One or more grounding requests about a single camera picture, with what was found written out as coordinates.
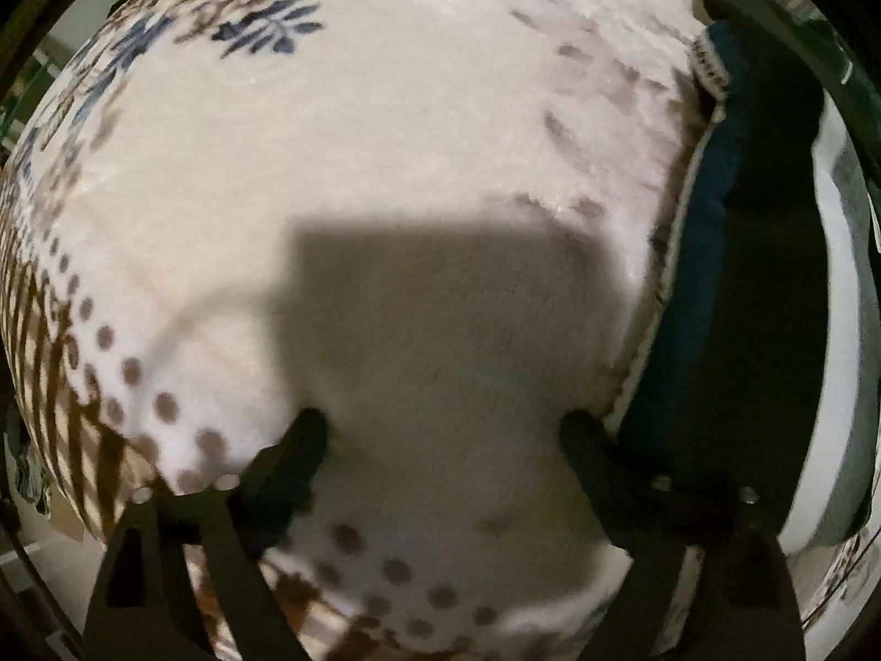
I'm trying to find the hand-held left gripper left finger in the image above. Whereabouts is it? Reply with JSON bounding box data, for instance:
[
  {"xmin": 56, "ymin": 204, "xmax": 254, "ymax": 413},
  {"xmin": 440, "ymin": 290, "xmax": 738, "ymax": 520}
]
[{"xmin": 83, "ymin": 408, "xmax": 330, "ymax": 661}]

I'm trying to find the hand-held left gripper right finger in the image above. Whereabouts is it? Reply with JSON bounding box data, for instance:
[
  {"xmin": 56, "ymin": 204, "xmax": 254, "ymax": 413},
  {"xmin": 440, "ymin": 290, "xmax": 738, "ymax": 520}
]
[{"xmin": 559, "ymin": 409, "xmax": 806, "ymax": 661}]

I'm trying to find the floral bed blanket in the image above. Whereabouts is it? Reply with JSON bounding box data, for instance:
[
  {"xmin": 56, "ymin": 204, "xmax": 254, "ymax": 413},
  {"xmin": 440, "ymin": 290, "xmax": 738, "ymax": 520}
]
[{"xmin": 0, "ymin": 0, "xmax": 881, "ymax": 661}]

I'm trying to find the folded dark garment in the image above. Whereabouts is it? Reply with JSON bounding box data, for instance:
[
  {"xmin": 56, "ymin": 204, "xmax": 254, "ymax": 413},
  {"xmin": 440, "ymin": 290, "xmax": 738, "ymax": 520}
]
[{"xmin": 698, "ymin": 0, "xmax": 855, "ymax": 94}]

